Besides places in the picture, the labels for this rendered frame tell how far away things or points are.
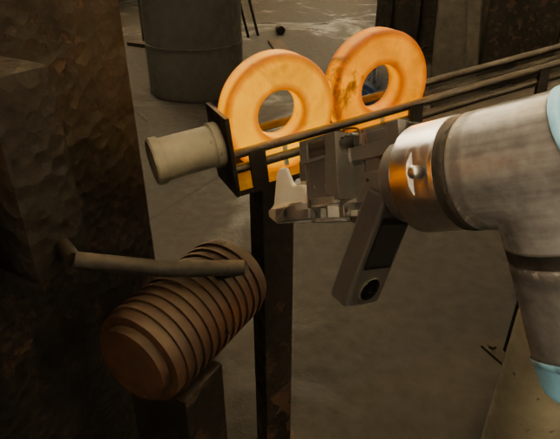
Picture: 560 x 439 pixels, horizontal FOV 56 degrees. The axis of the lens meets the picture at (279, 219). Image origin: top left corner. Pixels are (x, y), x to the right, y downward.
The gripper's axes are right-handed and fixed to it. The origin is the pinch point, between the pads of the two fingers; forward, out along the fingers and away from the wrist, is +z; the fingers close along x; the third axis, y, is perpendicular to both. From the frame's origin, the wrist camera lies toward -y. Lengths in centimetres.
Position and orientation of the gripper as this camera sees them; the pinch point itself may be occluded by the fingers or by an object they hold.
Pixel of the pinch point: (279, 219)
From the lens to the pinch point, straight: 59.8
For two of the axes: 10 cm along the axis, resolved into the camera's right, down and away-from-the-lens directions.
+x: -8.0, 0.2, -5.9
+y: -0.5, -10.0, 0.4
